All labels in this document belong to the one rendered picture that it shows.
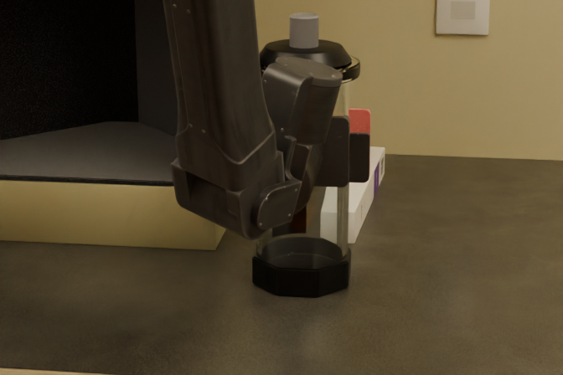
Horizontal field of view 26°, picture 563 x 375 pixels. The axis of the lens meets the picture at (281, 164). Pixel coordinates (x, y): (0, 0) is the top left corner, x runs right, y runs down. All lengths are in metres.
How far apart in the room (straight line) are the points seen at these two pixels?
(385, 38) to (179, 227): 0.49
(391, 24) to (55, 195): 0.56
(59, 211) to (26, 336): 0.24
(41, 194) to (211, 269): 0.21
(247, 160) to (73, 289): 0.38
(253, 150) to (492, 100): 0.82
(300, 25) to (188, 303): 0.29
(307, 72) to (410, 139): 0.73
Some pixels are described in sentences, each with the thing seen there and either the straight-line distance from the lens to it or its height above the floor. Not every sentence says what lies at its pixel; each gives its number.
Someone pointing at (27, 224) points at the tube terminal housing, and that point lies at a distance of 1.36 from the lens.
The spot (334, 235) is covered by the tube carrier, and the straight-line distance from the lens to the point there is 1.19.
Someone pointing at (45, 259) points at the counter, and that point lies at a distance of 1.32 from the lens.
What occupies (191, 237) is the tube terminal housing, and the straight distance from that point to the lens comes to 1.32.
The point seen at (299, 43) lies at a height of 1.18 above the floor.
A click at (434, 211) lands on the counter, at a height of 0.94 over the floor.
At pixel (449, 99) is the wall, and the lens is 1.69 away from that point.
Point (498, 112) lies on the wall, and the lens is 1.69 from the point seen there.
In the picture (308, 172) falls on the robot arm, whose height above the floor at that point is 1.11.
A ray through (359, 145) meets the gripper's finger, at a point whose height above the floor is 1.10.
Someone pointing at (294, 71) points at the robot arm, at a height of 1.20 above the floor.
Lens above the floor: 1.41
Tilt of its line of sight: 17 degrees down
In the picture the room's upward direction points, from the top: straight up
